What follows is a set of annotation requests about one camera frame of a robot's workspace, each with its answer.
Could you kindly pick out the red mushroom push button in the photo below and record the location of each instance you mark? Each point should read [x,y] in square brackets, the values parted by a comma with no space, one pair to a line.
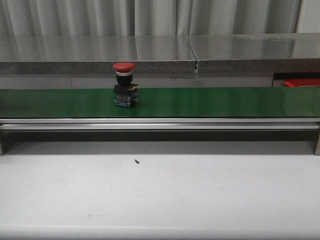
[125,92]

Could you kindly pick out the grey stone counter left slab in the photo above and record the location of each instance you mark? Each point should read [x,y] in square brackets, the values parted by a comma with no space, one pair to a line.
[94,55]

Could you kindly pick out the grey stone counter slab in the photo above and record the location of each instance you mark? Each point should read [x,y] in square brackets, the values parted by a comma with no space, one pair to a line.
[257,53]
[94,55]

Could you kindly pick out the green conveyor belt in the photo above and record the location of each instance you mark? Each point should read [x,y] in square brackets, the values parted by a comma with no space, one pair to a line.
[163,102]

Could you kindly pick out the red plastic bin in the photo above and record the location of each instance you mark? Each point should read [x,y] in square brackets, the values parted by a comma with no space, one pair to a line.
[302,82]

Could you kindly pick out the grey stone counter right slab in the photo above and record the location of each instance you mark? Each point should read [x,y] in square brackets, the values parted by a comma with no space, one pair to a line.
[257,53]

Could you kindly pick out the right conveyor support leg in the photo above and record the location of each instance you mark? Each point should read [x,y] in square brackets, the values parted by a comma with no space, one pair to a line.
[314,138]

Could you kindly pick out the grey pleated curtain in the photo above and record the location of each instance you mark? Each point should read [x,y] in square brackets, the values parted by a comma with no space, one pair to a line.
[19,18]

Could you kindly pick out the aluminium conveyor frame rail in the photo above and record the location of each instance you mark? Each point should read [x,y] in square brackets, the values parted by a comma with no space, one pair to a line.
[156,124]

